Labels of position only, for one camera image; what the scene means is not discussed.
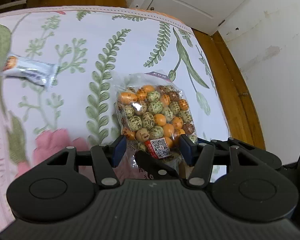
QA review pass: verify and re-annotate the white snack bar packet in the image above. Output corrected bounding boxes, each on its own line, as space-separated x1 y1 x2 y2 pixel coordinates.
0 52 59 92

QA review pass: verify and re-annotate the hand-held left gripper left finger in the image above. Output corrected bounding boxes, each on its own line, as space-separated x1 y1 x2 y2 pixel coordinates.
47 135 127 188

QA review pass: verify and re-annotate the clear bag of coated nuts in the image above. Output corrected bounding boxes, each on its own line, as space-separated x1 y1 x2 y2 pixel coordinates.
112 71 198 167

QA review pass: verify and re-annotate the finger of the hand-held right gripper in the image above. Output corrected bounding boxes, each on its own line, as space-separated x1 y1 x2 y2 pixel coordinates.
197 137 282 170
135 151 178 181

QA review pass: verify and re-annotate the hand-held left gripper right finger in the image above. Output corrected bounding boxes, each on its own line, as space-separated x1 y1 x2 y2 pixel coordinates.
179 134 260 188

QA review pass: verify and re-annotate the floral blanket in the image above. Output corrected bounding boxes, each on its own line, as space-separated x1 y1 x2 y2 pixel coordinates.
0 5 230 233

